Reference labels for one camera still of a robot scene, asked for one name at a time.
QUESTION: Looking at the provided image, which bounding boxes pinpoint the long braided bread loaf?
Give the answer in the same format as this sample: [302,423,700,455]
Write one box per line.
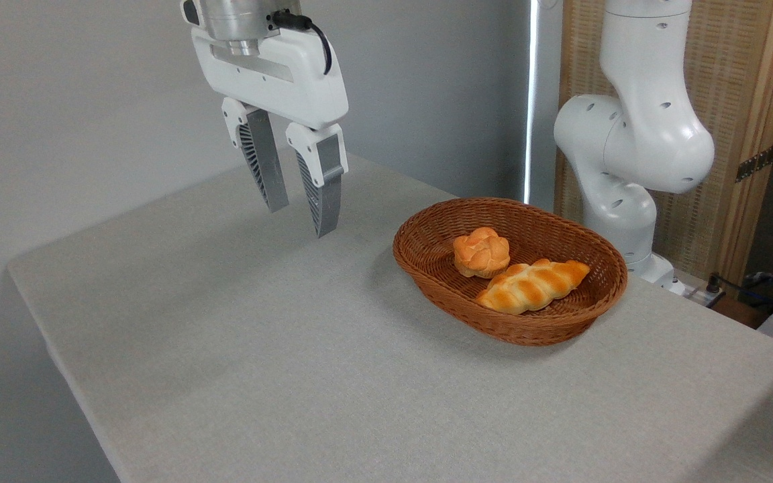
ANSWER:
[475,258,590,316]

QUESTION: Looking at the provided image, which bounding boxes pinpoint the brown wooden box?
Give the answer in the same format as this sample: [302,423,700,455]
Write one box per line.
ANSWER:
[712,295,773,330]

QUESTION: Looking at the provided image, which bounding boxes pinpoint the dark metal screen hinge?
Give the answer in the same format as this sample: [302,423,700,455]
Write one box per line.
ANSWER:
[735,144,773,183]

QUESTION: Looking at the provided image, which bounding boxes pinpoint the white power strip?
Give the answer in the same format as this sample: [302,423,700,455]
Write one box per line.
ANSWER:
[684,284,727,309]

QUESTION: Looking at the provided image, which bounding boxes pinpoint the grey tablecloth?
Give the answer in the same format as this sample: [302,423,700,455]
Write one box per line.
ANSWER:
[7,153,773,483]

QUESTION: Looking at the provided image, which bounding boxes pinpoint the round knotted bread roll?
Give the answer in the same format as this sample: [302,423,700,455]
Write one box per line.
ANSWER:
[453,227,511,279]

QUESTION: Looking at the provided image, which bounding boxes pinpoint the black power cable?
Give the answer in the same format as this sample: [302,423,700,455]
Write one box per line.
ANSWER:
[707,272,763,303]

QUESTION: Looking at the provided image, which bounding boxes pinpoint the brown oval wicker basket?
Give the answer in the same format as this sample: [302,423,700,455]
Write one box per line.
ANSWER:
[393,197,628,347]

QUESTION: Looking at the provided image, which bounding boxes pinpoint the wooden woven folding screen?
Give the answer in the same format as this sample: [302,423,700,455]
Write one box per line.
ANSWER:
[556,0,773,289]

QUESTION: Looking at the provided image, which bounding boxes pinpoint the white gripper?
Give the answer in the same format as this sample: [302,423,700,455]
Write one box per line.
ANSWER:
[190,25,350,239]

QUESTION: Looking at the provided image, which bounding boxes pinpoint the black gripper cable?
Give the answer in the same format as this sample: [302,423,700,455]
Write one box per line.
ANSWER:
[272,9,333,76]

